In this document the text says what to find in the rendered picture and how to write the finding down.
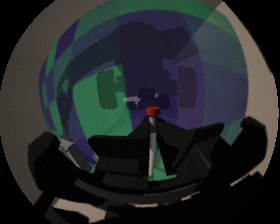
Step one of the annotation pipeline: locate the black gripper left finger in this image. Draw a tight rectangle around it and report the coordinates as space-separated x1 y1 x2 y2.
87 116 150 173

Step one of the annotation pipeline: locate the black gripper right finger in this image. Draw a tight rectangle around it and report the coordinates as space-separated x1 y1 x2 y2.
156 117 225 176

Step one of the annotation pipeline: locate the grey pin with red cap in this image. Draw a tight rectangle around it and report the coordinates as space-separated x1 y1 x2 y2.
146 107 160 176

